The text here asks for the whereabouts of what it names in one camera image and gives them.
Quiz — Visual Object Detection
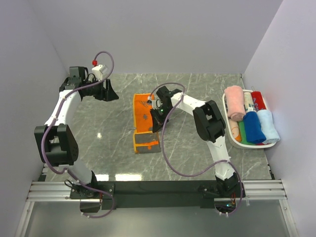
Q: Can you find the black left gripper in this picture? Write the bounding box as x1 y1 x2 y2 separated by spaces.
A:
83 76 119 102

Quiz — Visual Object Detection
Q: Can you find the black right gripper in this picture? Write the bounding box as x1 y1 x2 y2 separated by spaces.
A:
150 105 174 134

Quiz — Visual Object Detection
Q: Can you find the grey orange giraffe towel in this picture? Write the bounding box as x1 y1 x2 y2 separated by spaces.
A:
133 93 161 154

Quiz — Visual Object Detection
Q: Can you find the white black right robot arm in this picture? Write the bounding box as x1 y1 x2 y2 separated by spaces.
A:
148 83 243 197

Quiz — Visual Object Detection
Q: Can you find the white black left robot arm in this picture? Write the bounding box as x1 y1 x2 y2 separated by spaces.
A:
34 64 119 198

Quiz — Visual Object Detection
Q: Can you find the pink rolled towel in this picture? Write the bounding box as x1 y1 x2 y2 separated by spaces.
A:
224 85 246 121

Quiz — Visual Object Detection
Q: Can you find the green rolled towel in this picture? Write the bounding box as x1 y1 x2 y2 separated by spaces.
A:
238 121 254 145

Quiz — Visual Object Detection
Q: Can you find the white towel basket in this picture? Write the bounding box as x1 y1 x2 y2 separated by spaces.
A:
222 93 276 149

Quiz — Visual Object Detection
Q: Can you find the cream patterned rolled towel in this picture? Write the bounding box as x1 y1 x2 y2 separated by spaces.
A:
244 92 256 113

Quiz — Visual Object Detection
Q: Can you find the red rolled towel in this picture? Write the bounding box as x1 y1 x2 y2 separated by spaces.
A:
251 91 267 112

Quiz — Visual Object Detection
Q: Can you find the dark blue rolled towel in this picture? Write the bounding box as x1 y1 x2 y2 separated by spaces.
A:
243 111 266 144

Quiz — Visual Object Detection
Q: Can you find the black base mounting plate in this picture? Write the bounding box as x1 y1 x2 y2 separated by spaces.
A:
70 180 245 212

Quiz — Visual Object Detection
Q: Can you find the light blue rolled towel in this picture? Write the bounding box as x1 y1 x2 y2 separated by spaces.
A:
257 110 280 145

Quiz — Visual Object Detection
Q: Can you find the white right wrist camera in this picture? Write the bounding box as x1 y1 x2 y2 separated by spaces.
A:
147 99 161 109

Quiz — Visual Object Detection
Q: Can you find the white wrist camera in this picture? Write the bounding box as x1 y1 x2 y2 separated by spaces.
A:
92 64 108 81
147 99 161 109

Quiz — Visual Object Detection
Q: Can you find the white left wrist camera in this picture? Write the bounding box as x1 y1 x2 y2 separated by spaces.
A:
92 64 108 81

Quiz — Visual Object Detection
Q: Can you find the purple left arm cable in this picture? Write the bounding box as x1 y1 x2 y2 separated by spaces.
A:
40 51 116 218

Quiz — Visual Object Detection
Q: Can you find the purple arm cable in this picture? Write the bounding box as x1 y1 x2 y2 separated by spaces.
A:
40 51 116 218
149 82 244 218

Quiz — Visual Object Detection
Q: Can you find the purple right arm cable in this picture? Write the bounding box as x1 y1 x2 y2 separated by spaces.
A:
149 82 244 218

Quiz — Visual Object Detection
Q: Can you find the aluminium frame rail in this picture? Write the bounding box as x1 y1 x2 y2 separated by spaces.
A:
15 180 299 237

